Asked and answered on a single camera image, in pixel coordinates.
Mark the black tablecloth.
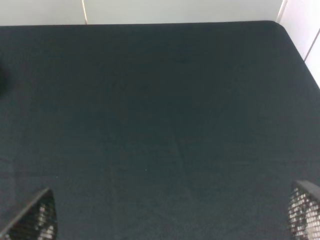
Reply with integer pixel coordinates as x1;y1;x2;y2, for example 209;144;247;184
0;21;320;240

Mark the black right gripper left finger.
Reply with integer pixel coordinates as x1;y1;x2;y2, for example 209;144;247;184
0;188;58;240

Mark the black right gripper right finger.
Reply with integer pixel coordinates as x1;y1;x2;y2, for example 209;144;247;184
288;180;320;240

